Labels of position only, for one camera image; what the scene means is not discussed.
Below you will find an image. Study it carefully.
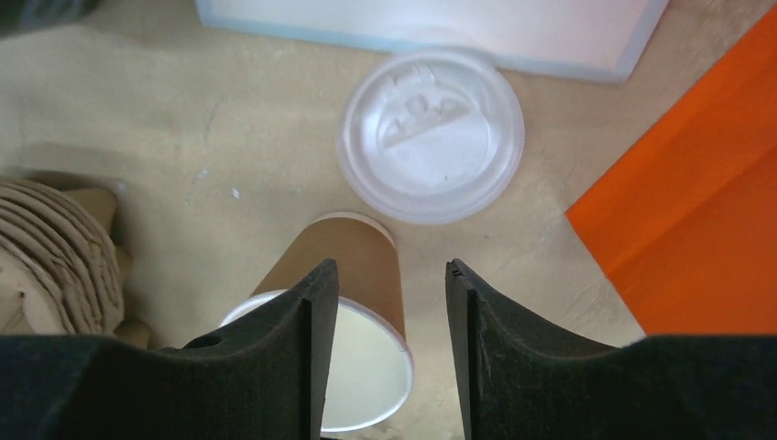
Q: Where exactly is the pulp cup carrier tray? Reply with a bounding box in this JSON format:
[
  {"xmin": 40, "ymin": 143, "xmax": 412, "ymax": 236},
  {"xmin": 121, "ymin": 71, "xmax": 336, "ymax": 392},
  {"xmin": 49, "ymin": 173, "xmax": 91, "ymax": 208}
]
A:
[{"xmin": 1, "ymin": 178, "xmax": 150, "ymax": 349}]

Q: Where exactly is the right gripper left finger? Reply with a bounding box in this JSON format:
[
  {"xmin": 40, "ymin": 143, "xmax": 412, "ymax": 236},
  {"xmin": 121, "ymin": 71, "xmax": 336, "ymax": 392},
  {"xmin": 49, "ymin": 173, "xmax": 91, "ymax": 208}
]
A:
[{"xmin": 1, "ymin": 259, "xmax": 338, "ymax": 439}]

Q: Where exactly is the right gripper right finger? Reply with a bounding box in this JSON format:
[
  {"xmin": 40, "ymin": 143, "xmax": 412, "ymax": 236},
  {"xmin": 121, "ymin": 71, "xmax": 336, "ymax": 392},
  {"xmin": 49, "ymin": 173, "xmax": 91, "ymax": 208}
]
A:
[{"xmin": 445, "ymin": 260, "xmax": 776, "ymax": 439}]

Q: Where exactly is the orange paper bag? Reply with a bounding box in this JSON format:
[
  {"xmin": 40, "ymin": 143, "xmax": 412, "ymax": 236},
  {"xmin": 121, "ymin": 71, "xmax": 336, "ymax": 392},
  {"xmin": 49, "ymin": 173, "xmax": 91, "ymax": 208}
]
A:
[{"xmin": 566, "ymin": 10, "xmax": 776, "ymax": 335}]

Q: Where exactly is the brown paper cup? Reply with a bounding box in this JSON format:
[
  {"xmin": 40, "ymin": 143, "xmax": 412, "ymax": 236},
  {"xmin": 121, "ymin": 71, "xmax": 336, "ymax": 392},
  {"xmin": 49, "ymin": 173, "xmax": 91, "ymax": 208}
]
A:
[{"xmin": 222, "ymin": 212, "xmax": 414, "ymax": 434}]

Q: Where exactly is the white cup lid picked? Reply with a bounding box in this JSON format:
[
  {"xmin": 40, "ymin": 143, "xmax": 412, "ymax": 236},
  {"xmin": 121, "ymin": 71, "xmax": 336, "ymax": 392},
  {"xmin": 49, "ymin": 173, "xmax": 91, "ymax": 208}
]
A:
[{"xmin": 336, "ymin": 47, "xmax": 526, "ymax": 225}]

